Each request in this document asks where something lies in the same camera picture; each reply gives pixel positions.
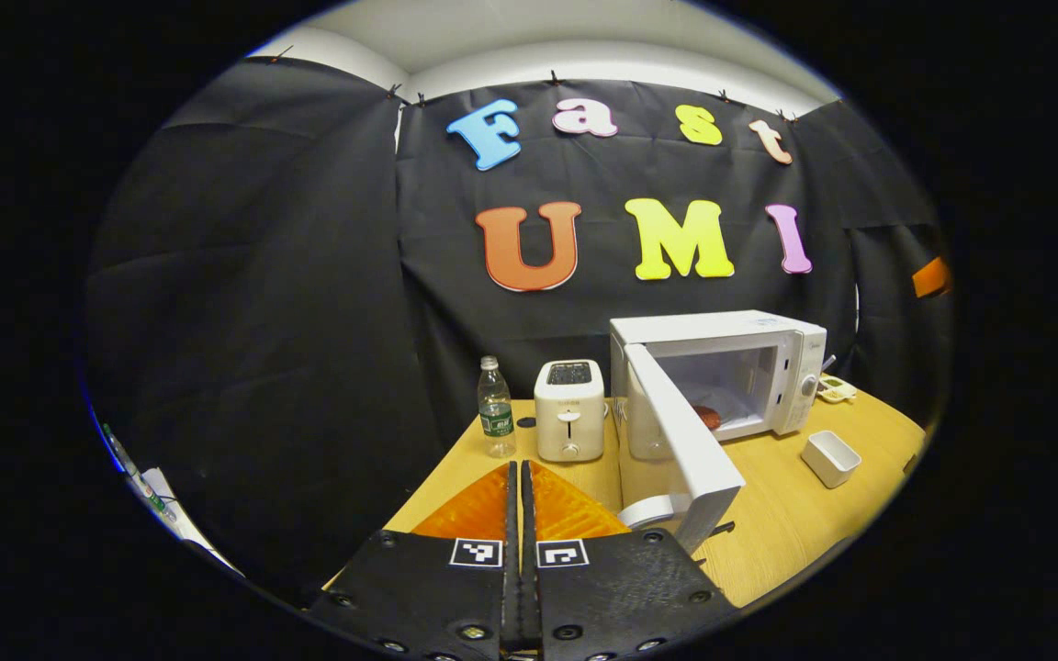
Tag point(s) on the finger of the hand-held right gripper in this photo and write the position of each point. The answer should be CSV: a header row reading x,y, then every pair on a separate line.
x,y
933,278

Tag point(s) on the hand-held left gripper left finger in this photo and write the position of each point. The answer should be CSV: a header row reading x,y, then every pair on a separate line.
x,y
437,606

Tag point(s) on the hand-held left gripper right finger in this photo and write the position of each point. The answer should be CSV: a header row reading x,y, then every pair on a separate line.
x,y
602,606

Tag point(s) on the brown meat piece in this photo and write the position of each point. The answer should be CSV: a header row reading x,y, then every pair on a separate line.
x,y
708,418

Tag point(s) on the white microwave oven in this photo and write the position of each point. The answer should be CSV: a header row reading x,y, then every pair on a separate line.
x,y
722,330

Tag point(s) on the white divided snack tray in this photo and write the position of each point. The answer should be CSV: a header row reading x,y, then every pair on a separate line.
x,y
837,389

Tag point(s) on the white toaster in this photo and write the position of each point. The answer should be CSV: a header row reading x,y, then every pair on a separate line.
x,y
569,413

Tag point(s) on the clear water bottle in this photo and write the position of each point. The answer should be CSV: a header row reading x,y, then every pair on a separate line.
x,y
496,418

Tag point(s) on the small white rectangular dish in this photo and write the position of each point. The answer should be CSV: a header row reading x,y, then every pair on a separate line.
x,y
830,459

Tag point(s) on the black backdrop cloth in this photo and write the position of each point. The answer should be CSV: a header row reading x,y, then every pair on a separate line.
x,y
309,275

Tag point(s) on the row of backdrop clips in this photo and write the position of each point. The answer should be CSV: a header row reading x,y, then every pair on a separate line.
x,y
552,78

